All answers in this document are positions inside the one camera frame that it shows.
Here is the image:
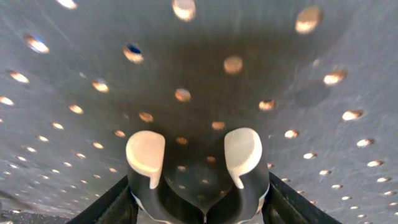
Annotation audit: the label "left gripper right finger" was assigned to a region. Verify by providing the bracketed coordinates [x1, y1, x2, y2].
[262, 172, 343, 224]

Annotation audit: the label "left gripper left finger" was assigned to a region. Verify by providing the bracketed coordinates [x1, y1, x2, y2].
[67, 175, 140, 224]

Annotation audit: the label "black and white pliers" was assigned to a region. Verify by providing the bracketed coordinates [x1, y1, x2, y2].
[125, 126, 271, 224]

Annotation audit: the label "black pegboard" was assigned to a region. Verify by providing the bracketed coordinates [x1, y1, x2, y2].
[0, 0, 398, 224]

